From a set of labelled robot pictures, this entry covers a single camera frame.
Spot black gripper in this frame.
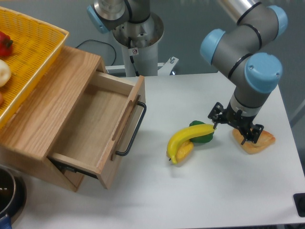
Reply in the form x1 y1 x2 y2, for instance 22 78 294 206
208 102 264 145

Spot yellow banana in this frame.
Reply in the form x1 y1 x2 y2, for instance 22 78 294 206
166 124 215 165

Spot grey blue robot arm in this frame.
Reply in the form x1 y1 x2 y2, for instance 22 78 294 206
87 0 288 143

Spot green bell pepper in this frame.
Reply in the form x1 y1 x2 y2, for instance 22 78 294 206
189 120 214 144

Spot toasted bread slice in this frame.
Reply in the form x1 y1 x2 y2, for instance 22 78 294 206
232 129 276 155

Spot orange yellow corn piece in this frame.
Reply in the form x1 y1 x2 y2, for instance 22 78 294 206
175 140 194 163

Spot open wooden drawer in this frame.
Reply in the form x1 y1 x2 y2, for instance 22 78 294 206
48 72 145 188

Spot wooden drawer cabinet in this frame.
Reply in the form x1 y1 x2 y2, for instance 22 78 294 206
0 46 104 192

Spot yellow plastic basket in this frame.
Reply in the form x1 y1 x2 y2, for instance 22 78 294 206
0 7 69 127

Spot dark metal pot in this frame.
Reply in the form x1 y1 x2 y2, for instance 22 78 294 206
0 167 27 229

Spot white onion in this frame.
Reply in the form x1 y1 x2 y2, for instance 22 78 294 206
0 60 11 87

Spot red bell pepper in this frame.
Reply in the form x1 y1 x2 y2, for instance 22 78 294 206
0 32 13 56

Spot black drawer handle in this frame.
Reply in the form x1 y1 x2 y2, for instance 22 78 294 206
115 101 147 156

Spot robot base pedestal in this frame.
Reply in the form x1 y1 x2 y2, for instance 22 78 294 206
112 12 164 77

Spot black cable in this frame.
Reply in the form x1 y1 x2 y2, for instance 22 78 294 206
75 39 117 67

